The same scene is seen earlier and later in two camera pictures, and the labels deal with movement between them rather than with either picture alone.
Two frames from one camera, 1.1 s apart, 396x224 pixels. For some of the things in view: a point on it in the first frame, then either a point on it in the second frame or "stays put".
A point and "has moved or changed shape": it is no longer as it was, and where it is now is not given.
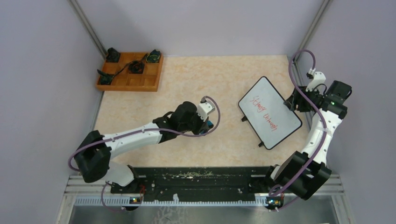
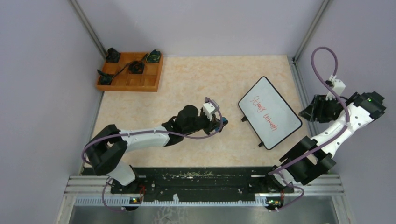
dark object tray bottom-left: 105,78 stays put
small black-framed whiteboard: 263,108 stays put
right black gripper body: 303,106 -> 328,110
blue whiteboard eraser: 210,124 has moved or changed shape
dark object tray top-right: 153,56 stays put
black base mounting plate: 197,180 stays put
